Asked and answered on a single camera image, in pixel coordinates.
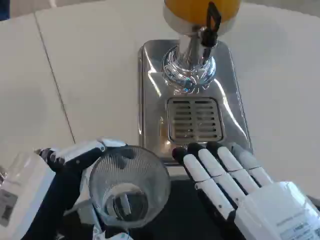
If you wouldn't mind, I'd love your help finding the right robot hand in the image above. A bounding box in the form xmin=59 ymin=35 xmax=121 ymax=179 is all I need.
xmin=172 ymin=141 xmax=320 ymax=240

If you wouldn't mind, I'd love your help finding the black dispenser tap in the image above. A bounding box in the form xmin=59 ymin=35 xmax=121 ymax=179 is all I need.
xmin=199 ymin=1 xmax=223 ymax=48

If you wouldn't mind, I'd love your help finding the clear ribbed glass cup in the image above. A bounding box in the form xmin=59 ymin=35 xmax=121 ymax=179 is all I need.
xmin=88 ymin=145 xmax=172 ymax=229

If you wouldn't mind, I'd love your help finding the orange juice drink dispenser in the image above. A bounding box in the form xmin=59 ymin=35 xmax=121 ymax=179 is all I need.
xmin=161 ymin=0 xmax=242 ymax=92

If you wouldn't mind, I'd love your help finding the slotted drip tray grid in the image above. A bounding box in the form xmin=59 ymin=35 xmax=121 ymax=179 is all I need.
xmin=167 ymin=96 xmax=225 ymax=143

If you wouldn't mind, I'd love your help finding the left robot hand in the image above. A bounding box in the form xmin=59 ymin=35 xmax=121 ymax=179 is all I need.
xmin=0 ymin=136 xmax=131 ymax=240

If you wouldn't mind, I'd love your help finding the steel drip tray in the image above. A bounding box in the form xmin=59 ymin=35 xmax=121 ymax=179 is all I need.
xmin=138 ymin=39 xmax=254 ymax=168

